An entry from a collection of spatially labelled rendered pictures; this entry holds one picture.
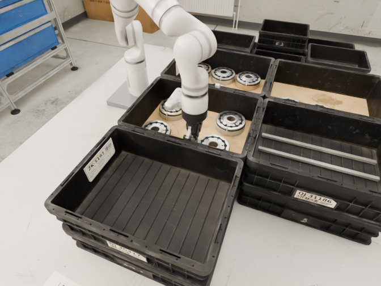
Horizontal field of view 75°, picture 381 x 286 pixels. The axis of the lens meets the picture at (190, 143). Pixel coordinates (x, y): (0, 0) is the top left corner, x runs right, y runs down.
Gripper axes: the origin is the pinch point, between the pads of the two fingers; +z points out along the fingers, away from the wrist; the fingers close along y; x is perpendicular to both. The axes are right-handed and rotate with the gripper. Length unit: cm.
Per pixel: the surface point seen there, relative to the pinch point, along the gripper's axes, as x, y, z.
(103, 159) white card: 21.0, -18.3, -2.5
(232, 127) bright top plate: -9.9, 10.3, -0.6
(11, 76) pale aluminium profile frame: 192, 70, 55
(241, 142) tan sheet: -14.0, 8.0, 2.6
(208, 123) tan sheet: -0.9, 13.3, 2.6
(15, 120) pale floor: 184, 49, 85
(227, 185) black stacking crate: -14.1, -10.5, 2.8
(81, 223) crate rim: 11.3, -38.1, -7.2
